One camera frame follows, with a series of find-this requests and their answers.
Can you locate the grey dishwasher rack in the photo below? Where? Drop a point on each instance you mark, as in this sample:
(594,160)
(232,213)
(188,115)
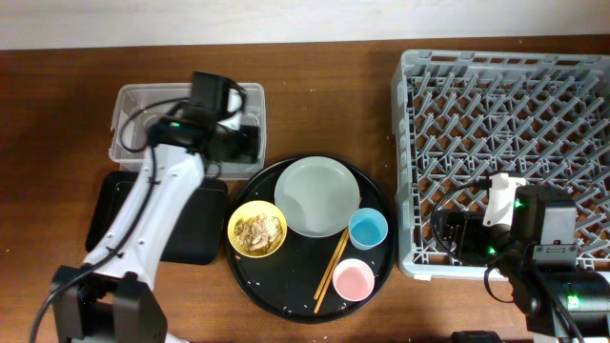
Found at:
(460,115)

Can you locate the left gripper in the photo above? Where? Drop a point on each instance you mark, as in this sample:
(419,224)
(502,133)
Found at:
(245,147)

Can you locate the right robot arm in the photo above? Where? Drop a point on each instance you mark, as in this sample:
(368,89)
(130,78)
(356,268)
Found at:
(532,246)

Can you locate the blue cup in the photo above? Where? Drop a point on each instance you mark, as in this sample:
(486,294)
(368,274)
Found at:
(367,228)

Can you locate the yellow bowl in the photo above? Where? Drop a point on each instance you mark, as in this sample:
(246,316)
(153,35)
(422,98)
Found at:
(250,209)

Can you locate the clear plastic bin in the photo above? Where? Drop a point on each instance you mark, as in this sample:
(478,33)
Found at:
(134,97)

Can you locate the black rectangular tray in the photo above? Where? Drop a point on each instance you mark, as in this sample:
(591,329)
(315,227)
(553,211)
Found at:
(197,233)

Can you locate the food scraps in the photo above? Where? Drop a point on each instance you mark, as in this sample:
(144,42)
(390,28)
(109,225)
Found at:
(258,234)

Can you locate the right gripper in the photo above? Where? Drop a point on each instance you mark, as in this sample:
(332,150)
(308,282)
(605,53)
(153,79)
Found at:
(469,222)

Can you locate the wooden chopstick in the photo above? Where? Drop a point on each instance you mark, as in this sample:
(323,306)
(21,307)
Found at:
(327,272)
(319,302)

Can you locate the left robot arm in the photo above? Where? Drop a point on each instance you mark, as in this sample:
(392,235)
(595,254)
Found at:
(109,298)

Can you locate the round black tray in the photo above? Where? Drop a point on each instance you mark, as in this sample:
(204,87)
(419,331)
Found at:
(284,283)

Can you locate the grey plate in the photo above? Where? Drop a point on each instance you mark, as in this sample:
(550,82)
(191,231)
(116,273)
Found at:
(317,196)

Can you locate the pink cup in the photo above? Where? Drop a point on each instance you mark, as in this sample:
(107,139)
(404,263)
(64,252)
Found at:
(353,280)

